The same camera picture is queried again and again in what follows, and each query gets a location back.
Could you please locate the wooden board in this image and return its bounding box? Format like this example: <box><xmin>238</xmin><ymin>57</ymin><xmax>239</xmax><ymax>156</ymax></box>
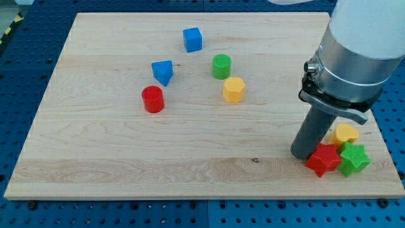
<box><xmin>4</xmin><ymin>13</ymin><xmax>404</xmax><ymax>200</ymax></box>

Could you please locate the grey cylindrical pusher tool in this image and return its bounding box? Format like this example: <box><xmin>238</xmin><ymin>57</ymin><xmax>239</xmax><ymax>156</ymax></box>
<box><xmin>290</xmin><ymin>106</ymin><xmax>336</xmax><ymax>160</ymax></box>

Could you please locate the yellow heart block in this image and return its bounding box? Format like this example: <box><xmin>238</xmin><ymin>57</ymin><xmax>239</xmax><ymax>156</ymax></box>
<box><xmin>328</xmin><ymin>123</ymin><xmax>360</xmax><ymax>148</ymax></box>

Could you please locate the blue cube block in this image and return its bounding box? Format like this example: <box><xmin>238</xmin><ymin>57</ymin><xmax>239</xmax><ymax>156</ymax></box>
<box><xmin>183</xmin><ymin>27</ymin><xmax>203</xmax><ymax>53</ymax></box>

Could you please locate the red star block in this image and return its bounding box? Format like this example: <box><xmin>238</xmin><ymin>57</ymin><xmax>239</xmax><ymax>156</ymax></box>
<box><xmin>305</xmin><ymin>144</ymin><xmax>342</xmax><ymax>177</ymax></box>

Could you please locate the red cylinder block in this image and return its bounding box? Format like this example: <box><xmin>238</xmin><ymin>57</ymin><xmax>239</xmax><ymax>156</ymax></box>
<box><xmin>141</xmin><ymin>85</ymin><xmax>165</xmax><ymax>113</ymax></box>

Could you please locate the green cylinder block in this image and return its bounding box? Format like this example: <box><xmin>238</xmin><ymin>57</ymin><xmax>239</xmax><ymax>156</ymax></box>
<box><xmin>212</xmin><ymin>54</ymin><xmax>232</xmax><ymax>80</ymax></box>

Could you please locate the yellow hexagon block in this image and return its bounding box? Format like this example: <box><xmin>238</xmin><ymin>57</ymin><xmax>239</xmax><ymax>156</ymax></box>
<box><xmin>223</xmin><ymin>77</ymin><xmax>246</xmax><ymax>103</ymax></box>

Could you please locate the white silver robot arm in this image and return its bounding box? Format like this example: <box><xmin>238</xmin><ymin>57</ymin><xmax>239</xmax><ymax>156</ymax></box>
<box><xmin>299</xmin><ymin>0</ymin><xmax>404</xmax><ymax>125</ymax></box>

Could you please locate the green star block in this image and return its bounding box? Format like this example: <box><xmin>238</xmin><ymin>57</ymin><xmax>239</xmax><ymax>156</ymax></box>
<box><xmin>338</xmin><ymin>142</ymin><xmax>371</xmax><ymax>177</ymax></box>

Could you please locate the blue triangle block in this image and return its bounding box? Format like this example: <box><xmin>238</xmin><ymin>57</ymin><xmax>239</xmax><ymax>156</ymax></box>
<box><xmin>151</xmin><ymin>60</ymin><xmax>173</xmax><ymax>87</ymax></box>

